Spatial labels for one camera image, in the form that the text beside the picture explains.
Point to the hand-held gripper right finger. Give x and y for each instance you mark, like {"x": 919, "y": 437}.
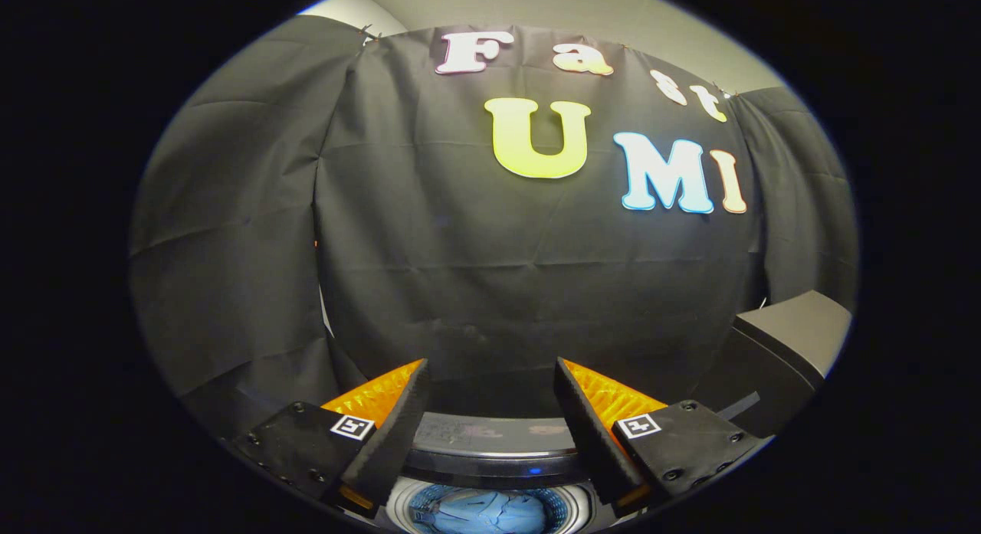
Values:
{"x": 590, "y": 434}

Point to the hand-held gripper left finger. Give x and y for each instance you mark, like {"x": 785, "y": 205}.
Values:
{"x": 391, "y": 434}

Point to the dark grey washing machine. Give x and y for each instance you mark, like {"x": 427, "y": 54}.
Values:
{"x": 490, "y": 434}

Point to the light blue polo shirt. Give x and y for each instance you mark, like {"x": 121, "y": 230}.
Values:
{"x": 483, "y": 515}

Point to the black backdrop cloth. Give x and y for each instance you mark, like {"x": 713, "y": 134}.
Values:
{"x": 460, "y": 273}

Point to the beige cabinet with dark top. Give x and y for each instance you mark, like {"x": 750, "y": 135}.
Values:
{"x": 797, "y": 327}

